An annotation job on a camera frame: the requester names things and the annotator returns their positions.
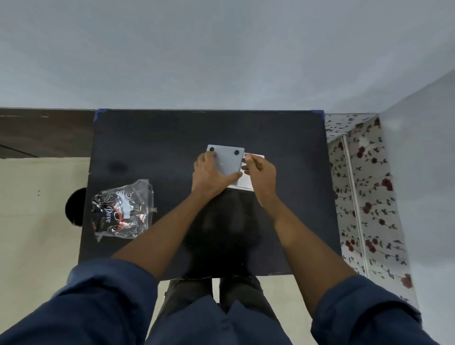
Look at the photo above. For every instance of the person's right hand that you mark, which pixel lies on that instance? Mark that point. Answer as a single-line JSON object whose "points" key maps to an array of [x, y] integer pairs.
{"points": [[263, 181]]}

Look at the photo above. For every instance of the person's left hand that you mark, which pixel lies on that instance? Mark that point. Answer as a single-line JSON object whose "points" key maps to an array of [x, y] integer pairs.
{"points": [[208, 177]]}

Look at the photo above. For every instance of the person's left thumb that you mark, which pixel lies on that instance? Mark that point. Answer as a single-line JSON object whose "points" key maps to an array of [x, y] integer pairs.
{"points": [[233, 176]]}

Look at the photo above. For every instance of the person's right fingers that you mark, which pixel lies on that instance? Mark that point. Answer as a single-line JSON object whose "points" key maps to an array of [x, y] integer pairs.
{"points": [[248, 164]]}

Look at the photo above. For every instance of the white box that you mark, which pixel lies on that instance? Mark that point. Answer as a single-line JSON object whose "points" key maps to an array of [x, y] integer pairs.
{"points": [[245, 182]]}

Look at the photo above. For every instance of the grey square device black feet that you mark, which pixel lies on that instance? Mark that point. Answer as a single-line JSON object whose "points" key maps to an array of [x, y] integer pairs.
{"points": [[228, 160]]}

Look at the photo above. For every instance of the person's right forearm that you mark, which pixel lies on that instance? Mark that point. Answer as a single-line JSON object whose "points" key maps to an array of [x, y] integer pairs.
{"points": [[305, 248]]}

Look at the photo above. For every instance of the person's left forearm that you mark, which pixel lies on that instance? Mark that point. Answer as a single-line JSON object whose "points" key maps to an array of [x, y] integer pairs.
{"points": [[167, 234]]}

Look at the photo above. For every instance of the black mat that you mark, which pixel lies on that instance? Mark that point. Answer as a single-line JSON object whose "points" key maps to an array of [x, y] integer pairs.
{"points": [[160, 142]]}

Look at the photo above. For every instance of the clear plastic bag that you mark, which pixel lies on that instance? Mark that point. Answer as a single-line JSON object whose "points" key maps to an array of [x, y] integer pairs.
{"points": [[140, 199]]}

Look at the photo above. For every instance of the dark grey trousers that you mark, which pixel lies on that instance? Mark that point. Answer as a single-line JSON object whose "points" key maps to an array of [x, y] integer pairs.
{"points": [[185, 295]]}

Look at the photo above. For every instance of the black red packet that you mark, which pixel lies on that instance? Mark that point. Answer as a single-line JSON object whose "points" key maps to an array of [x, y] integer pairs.
{"points": [[106, 216]]}

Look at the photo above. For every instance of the floral patterned cabinet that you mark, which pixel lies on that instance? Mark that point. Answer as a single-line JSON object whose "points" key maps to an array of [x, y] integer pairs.
{"points": [[373, 213]]}

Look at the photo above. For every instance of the black round object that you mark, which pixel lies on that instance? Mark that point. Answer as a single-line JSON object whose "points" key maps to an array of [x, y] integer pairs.
{"points": [[77, 208]]}

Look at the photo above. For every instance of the blue shirt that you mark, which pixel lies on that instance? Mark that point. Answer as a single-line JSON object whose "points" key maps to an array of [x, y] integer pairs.
{"points": [[99, 309]]}

